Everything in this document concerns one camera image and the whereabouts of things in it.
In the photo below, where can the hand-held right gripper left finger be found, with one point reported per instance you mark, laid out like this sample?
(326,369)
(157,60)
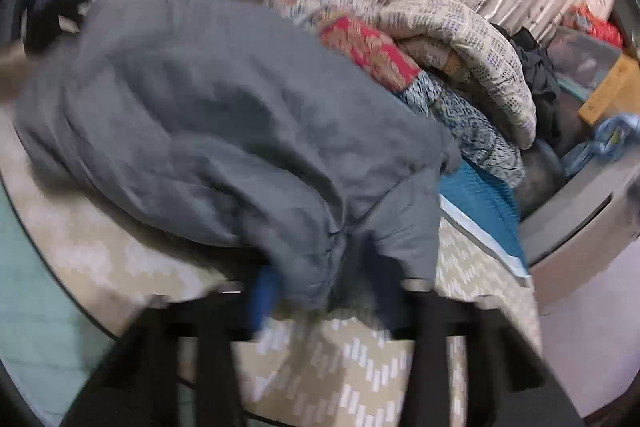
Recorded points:
(264,294)

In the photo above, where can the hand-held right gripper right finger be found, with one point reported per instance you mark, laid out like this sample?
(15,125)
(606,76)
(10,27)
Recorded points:
(430,307)

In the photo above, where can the grey garment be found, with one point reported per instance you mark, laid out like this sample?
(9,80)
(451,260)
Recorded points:
(200,117)

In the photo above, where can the dark clothes pile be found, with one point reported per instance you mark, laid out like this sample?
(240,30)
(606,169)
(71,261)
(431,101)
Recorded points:
(537,72)

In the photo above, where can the beige patterned bed sheet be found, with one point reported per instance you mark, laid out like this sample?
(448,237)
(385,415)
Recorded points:
(350,357)

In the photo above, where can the teal ribbed blanket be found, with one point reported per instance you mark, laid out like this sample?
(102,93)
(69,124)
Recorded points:
(480,207)

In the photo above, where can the light blue cloth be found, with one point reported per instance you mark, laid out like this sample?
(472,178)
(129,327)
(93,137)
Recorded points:
(600,139)

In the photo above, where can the pile of patterned quilts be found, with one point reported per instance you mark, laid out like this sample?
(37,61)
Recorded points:
(400,57)

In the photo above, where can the cardboard box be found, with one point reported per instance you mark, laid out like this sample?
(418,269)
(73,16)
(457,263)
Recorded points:
(612,89)

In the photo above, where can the clear plastic storage bin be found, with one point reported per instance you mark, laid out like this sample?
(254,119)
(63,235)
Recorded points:
(582,57)

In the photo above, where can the red patterned cloth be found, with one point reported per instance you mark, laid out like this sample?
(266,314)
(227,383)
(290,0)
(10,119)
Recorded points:
(595,24)

